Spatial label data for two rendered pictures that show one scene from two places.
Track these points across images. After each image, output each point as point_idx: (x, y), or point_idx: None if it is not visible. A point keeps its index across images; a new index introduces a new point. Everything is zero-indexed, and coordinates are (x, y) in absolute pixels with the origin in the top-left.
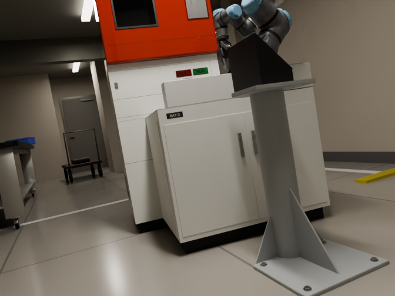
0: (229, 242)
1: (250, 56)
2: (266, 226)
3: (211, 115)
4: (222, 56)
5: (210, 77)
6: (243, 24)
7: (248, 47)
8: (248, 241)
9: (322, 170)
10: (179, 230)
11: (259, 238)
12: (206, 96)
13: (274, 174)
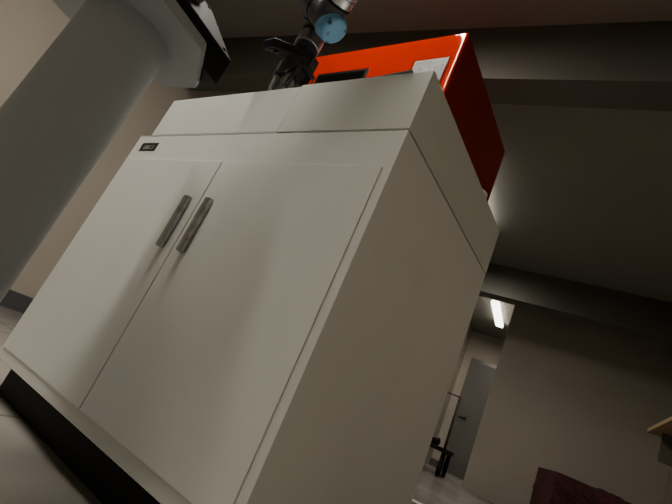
0: (30, 429)
1: None
2: None
3: (182, 157)
4: (276, 72)
5: (225, 96)
6: (311, 2)
7: None
8: (19, 442)
9: (285, 394)
10: (13, 331)
11: (36, 458)
12: (199, 125)
13: None
